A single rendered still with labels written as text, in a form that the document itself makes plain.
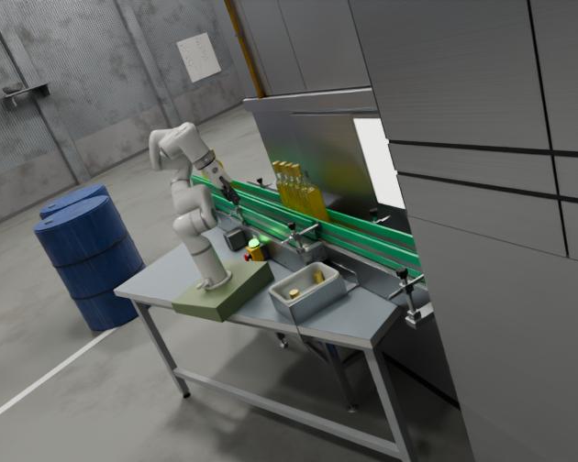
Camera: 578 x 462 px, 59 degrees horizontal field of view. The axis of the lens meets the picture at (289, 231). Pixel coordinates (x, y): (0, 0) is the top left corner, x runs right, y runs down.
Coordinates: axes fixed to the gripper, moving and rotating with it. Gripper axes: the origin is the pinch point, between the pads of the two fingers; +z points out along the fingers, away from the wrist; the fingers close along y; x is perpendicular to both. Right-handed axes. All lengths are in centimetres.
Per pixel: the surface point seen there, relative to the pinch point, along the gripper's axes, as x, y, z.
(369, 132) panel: -43, -30, 4
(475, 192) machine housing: -11, -110, -11
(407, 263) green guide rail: -19, -56, 32
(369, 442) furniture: 21, -32, 96
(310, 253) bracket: -9.2, -6.9, 34.7
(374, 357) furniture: 4, -48, 55
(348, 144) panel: -41.4, -15.4, 8.0
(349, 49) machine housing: -52, -28, -21
